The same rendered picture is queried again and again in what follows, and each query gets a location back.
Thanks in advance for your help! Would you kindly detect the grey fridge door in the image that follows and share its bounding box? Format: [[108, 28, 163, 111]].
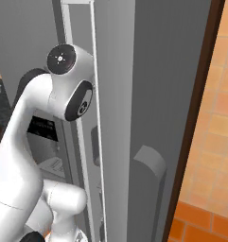
[[0, 0, 69, 108], [92, 0, 214, 242]]

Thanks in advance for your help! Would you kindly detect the dark brown cabinet side panel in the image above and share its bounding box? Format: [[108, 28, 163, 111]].
[[162, 0, 227, 242]]

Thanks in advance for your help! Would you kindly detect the grey rounded fridge door handle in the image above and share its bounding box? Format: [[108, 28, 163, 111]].
[[127, 145, 168, 242]]

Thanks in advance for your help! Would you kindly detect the pale long fridge door handle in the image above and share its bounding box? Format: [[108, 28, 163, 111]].
[[60, 0, 108, 242]]

